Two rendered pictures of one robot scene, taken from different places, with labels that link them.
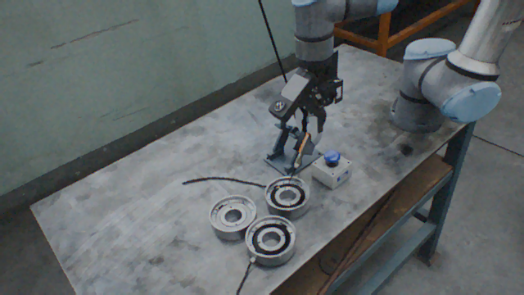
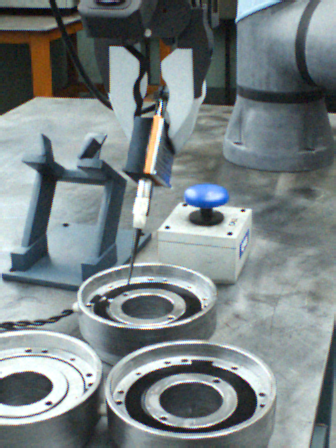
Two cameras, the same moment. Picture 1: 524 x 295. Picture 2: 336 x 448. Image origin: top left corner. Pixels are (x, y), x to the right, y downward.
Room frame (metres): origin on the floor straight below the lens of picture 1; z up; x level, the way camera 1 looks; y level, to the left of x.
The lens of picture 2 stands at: (0.19, 0.25, 1.11)
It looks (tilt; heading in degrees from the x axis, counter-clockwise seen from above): 23 degrees down; 325
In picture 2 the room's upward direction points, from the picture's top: 1 degrees counter-clockwise
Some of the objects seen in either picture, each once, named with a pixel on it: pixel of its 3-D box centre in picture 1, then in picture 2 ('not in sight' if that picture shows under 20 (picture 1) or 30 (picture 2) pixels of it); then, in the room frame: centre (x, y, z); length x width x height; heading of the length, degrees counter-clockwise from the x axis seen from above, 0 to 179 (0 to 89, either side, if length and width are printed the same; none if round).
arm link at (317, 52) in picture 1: (313, 44); not in sight; (0.70, -0.10, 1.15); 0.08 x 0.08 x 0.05
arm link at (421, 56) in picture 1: (427, 66); (286, 32); (0.89, -0.43, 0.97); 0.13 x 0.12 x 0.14; 11
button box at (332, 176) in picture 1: (333, 168); (208, 237); (0.69, -0.15, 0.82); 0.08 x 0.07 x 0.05; 128
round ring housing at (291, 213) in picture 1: (287, 198); (147, 316); (0.61, -0.03, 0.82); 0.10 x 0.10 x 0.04
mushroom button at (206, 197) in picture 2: (332, 161); (206, 214); (0.69, -0.15, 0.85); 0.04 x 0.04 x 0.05
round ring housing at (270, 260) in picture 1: (271, 241); (191, 410); (0.50, 0.02, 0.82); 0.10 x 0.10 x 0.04
